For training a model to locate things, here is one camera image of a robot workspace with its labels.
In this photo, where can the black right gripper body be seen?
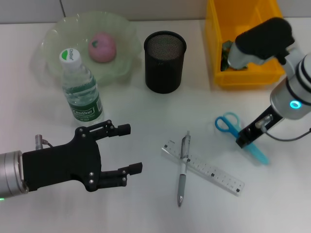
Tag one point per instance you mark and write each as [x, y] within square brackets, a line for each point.
[260, 126]

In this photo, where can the grey white ballpoint pen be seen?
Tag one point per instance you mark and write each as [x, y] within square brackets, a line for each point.
[183, 174]

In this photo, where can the green plastic wrapper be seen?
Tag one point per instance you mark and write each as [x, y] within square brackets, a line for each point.
[226, 55]

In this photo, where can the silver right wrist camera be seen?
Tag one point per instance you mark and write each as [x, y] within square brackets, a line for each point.
[262, 36]

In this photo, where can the yellow plastic bin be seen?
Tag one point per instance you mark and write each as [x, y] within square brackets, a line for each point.
[243, 77]

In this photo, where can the translucent green fruit plate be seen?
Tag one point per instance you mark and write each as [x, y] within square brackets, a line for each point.
[121, 53]

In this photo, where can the clear green-label water bottle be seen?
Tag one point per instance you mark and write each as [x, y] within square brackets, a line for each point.
[82, 97]

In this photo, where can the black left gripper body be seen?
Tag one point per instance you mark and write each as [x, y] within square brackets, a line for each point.
[63, 165]

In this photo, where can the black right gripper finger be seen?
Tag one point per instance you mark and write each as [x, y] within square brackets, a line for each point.
[243, 141]

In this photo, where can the pink toy peach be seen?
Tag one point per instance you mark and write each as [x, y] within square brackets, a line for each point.
[103, 47]

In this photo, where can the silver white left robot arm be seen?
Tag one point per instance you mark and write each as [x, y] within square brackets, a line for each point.
[11, 174]

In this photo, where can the black mesh pen holder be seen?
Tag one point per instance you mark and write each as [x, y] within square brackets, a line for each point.
[164, 72]

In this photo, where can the clear plastic ruler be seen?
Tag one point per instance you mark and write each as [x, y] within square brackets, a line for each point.
[213, 173]

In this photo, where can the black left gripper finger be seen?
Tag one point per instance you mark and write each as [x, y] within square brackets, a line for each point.
[124, 129]
[134, 168]

